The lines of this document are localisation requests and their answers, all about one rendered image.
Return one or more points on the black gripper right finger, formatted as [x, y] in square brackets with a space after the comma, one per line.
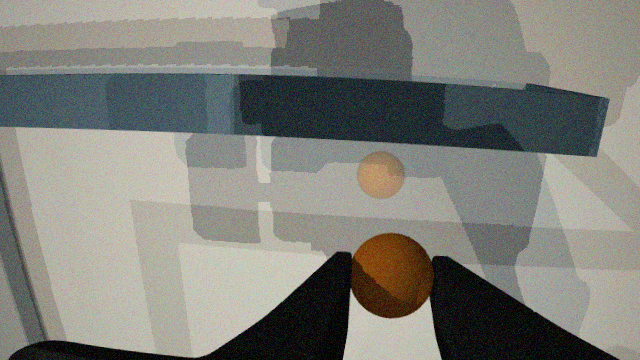
[475, 320]

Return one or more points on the brown ball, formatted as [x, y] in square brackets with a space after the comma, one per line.
[392, 275]

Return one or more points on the translucent orange ball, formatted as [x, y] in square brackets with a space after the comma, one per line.
[380, 175]

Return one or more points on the clear glass corner walls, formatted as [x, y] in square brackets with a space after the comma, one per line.
[21, 320]

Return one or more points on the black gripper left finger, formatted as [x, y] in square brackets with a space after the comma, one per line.
[310, 324]

